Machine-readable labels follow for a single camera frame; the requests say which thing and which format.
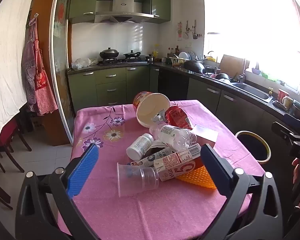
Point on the black lidded frying pan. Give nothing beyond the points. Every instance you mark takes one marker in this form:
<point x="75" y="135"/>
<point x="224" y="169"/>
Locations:
<point x="131" y="54"/>

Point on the large black wok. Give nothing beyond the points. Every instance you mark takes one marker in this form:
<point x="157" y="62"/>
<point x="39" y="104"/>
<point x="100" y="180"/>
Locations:
<point x="195" y="66"/>

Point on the wooden cutting board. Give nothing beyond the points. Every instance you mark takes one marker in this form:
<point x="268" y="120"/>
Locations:
<point x="230" y="65"/>

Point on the white cloth curtain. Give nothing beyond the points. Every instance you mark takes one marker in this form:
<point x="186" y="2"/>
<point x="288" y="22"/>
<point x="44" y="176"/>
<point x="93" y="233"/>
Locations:
<point x="7" y="67"/>

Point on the steel sink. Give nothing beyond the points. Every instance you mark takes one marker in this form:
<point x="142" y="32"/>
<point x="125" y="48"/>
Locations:
<point x="252" y="91"/>

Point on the sliding glass door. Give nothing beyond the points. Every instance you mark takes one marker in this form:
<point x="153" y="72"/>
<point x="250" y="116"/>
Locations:
<point x="61" y="55"/>

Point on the dish rack with plates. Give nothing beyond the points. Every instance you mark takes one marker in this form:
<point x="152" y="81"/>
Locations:
<point x="182" y="56"/>

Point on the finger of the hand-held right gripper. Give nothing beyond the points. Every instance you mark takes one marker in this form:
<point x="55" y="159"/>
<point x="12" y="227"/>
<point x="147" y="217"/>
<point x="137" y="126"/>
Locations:
<point x="293" y="120"/>
<point x="282" y="129"/>

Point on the soap pump bottle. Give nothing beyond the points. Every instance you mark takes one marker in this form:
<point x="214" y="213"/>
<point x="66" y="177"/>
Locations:
<point x="270" y="92"/>

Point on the clear plastic cup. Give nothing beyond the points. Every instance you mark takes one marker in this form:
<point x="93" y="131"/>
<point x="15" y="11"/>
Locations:
<point x="140" y="180"/>

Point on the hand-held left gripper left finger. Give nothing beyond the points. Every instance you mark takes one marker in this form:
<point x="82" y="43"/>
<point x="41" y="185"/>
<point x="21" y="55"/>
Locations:
<point x="82" y="172"/>

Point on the clear plastic water bottle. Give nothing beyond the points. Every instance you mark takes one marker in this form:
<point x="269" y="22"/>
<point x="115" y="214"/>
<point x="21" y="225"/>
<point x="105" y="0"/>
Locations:
<point x="175" y="135"/>

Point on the red soda can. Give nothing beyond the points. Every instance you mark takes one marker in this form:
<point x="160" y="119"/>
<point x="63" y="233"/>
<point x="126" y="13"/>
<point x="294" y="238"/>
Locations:
<point x="176" y="116"/>

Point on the yellow rimmed trash bin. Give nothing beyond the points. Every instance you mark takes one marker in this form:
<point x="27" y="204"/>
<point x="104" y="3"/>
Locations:
<point x="252" y="146"/>

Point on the purple checked apron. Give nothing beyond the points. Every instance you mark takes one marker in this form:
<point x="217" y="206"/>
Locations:
<point x="27" y="62"/>

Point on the yellow oil bottle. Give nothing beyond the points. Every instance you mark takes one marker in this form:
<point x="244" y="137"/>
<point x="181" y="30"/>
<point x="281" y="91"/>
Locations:
<point x="155" y="52"/>

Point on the pink floral tablecloth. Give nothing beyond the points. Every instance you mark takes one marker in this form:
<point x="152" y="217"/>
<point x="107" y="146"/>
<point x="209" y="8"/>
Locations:
<point x="140" y="212"/>

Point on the purple bowl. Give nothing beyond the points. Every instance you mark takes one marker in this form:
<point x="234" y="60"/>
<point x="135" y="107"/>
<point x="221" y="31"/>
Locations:
<point x="256" y="71"/>

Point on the green base cabinets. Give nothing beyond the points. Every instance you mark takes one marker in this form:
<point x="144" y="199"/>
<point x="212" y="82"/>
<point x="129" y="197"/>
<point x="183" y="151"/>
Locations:
<point x="110" y="87"/>

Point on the kitchen window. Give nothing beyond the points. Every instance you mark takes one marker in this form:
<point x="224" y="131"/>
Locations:
<point x="252" y="17"/>

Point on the steel range hood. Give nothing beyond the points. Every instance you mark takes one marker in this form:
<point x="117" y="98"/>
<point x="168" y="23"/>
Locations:
<point x="122" y="7"/>

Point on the cream mug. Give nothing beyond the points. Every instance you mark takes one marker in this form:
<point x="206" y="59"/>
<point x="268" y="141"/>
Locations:
<point x="287" y="102"/>

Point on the white paper packet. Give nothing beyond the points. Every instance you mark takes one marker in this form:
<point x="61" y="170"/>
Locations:
<point x="205" y="133"/>

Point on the red instant noodle cup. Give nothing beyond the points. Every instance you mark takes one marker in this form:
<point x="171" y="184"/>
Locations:
<point x="150" y="110"/>

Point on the red white milk carton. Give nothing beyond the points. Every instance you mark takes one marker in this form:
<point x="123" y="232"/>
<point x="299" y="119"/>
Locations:
<point x="175" y="166"/>

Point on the green wall cabinets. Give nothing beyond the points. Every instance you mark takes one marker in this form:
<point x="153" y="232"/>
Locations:
<point x="83" y="0"/>

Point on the silver foil wrapper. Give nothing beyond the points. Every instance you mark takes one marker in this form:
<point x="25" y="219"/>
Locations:
<point x="158" y="117"/>

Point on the hanging kitchen utensils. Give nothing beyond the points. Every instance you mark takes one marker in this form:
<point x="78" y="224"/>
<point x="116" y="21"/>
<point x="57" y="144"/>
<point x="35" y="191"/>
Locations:
<point x="195" y="30"/>

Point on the clear plastic bag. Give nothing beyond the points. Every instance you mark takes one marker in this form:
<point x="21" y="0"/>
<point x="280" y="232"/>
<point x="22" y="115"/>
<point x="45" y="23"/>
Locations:
<point x="83" y="62"/>

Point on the white pill bottle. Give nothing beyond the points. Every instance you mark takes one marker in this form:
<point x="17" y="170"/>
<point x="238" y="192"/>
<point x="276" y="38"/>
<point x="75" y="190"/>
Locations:
<point x="138" y="147"/>

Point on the steel faucet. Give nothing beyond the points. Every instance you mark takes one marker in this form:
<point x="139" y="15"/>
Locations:
<point x="242" y="77"/>

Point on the black pot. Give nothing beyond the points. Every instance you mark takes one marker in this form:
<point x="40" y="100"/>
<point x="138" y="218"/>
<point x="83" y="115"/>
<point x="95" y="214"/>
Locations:
<point x="223" y="77"/>

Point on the dark base cabinets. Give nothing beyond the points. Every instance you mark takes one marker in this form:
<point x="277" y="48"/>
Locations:
<point x="240" y="107"/>

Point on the brown dish cloth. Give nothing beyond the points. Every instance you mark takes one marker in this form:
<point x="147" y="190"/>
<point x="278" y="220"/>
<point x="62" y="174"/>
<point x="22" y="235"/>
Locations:
<point x="280" y="105"/>

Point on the red mug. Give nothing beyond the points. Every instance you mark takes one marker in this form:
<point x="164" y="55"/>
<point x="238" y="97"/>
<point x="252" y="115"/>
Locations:
<point x="282" y="95"/>

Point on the red checked apron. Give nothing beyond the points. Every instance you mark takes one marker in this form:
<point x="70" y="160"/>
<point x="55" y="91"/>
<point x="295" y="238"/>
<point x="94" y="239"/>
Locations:
<point x="43" y="90"/>

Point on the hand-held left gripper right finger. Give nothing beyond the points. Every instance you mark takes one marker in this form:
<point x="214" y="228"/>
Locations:
<point x="215" y="170"/>

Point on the red seat wooden chair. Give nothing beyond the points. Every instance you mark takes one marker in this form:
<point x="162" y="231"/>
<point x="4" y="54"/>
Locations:
<point x="7" y="132"/>

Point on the black lidded wok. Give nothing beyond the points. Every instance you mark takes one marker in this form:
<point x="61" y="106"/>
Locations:
<point x="109" y="53"/>

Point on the gas stove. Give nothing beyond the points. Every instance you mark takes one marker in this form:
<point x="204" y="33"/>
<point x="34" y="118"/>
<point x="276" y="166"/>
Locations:
<point x="125" y="61"/>

